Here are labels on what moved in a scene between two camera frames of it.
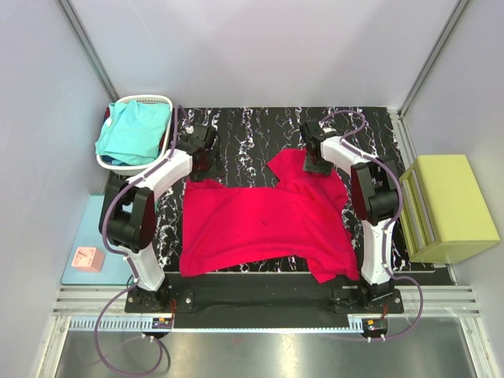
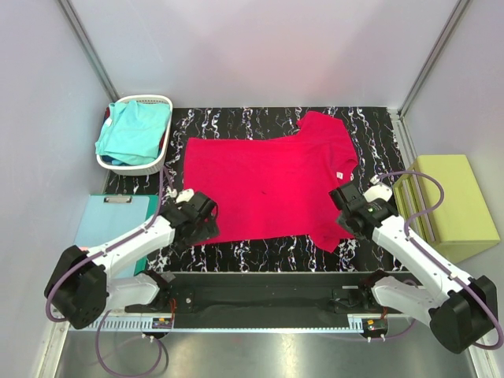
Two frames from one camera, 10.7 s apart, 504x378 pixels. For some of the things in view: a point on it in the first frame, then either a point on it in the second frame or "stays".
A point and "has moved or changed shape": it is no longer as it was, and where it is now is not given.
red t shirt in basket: (107, 113) stays
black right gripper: (324, 169) to (341, 218)
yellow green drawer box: (446, 216) stays
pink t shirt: (224, 226) has moved or changed shape
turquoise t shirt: (134, 132) stays
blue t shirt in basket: (109, 160) stays
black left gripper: (210, 166) to (210, 227)
